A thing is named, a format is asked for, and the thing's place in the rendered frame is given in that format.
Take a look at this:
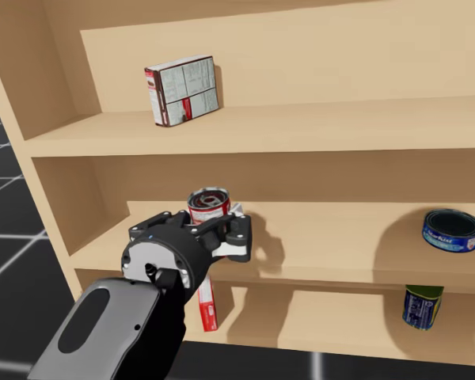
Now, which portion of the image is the red and white carton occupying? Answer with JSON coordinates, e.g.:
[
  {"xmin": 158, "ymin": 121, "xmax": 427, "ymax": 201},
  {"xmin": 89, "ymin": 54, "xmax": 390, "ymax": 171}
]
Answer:
[{"xmin": 143, "ymin": 55, "xmax": 221, "ymax": 127}]

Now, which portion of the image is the green and blue rectangular can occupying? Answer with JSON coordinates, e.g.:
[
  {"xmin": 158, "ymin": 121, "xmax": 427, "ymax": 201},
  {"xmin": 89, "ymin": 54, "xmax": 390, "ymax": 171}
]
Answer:
[{"xmin": 401, "ymin": 284, "xmax": 446, "ymax": 331}]

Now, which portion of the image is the blue flat can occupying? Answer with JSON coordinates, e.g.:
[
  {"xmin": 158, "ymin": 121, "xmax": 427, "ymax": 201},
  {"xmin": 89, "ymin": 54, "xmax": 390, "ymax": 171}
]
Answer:
[{"xmin": 421, "ymin": 208, "xmax": 475, "ymax": 254}]

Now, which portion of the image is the red and white can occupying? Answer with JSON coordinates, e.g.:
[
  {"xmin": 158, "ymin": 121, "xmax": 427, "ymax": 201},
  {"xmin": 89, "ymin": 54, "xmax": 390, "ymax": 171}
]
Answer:
[{"xmin": 186, "ymin": 186, "xmax": 232, "ymax": 227}]

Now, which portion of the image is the pale wooden shelf unit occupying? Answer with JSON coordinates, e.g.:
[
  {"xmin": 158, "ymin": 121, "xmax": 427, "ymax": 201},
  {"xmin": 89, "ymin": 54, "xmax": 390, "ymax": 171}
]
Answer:
[{"xmin": 0, "ymin": 0, "xmax": 475, "ymax": 369}]

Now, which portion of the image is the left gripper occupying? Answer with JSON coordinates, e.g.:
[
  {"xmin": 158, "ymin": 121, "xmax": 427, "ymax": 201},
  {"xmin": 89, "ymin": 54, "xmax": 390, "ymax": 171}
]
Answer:
[{"xmin": 120, "ymin": 202, "xmax": 255, "ymax": 291}]

